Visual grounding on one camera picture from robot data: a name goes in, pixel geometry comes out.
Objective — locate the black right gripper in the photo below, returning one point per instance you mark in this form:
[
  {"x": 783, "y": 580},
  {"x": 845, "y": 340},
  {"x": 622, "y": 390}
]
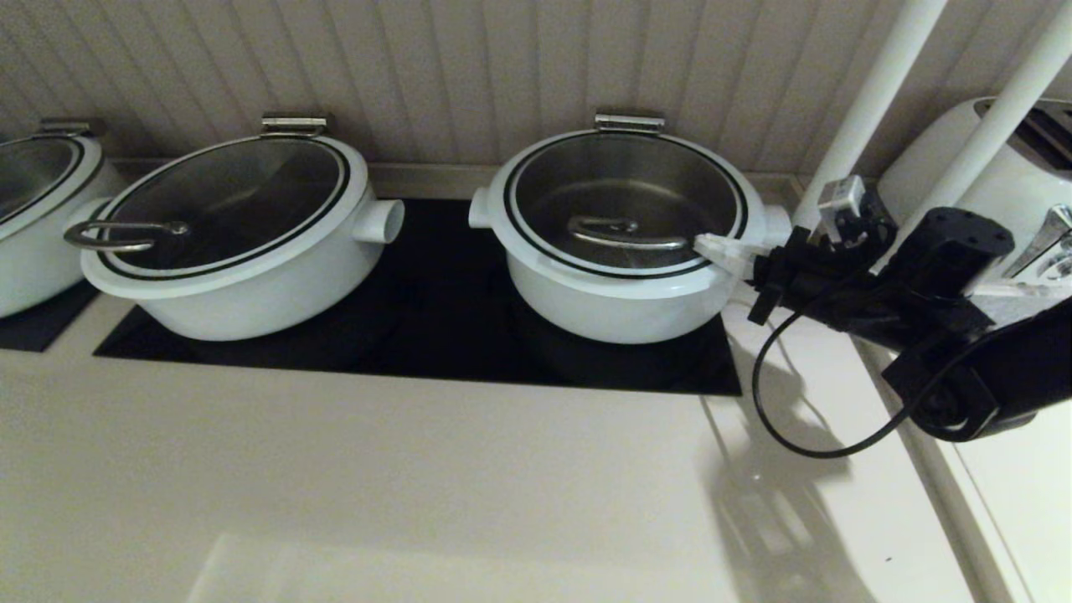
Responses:
[{"x": 837, "y": 285}]

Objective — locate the glass lid white rim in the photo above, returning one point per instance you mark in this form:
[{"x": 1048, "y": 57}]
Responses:
[
  {"x": 29, "y": 172},
  {"x": 226, "y": 201},
  {"x": 620, "y": 180}
]

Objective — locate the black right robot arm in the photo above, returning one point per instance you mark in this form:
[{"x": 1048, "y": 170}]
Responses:
[{"x": 1005, "y": 368}]

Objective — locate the white cooking pot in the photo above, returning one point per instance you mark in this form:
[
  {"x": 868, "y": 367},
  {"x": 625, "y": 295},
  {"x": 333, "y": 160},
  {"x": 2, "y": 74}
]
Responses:
[
  {"x": 276, "y": 301},
  {"x": 620, "y": 314},
  {"x": 33, "y": 268}
]

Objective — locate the white toaster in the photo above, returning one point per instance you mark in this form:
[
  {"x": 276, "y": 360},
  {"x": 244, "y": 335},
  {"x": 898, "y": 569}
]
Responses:
[{"x": 1013, "y": 184}]

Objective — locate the black induction cooktop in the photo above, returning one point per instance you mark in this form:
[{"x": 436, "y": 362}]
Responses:
[
  {"x": 435, "y": 335},
  {"x": 38, "y": 327}
]

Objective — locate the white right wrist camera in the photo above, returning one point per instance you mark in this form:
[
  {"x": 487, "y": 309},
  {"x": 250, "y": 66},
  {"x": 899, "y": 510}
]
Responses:
[{"x": 842, "y": 205}]

